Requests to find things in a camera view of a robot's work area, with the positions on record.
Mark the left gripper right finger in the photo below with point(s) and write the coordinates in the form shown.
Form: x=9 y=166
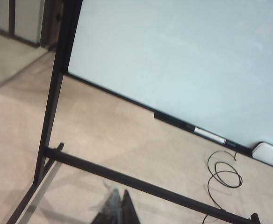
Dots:
x=129 y=210

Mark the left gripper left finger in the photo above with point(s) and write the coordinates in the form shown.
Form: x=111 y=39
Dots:
x=112 y=212

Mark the white marker with black ends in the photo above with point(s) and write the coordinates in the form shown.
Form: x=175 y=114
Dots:
x=209 y=135

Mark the white glass whiteboard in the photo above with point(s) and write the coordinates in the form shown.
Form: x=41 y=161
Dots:
x=185 y=58

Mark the white rectangular board eraser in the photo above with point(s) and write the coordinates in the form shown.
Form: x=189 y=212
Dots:
x=270 y=156

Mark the black whiteboard stand frame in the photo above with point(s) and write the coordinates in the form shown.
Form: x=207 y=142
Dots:
x=52 y=93

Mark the frosted glass wall panels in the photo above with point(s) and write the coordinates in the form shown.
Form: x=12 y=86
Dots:
x=26 y=21

